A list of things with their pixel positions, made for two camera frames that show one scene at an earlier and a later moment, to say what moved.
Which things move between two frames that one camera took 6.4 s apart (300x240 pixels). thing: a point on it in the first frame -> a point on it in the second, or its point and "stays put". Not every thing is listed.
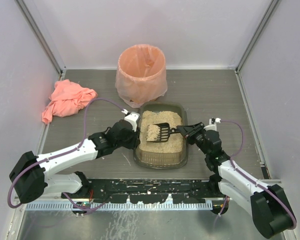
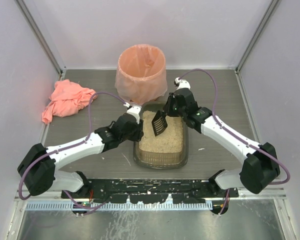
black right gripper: (193, 132) -> (172, 107)
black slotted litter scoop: (165, 132) -> (159, 122)
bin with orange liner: (141, 74) stays put
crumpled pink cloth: (68, 97) stays put
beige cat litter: (150, 129) stays put
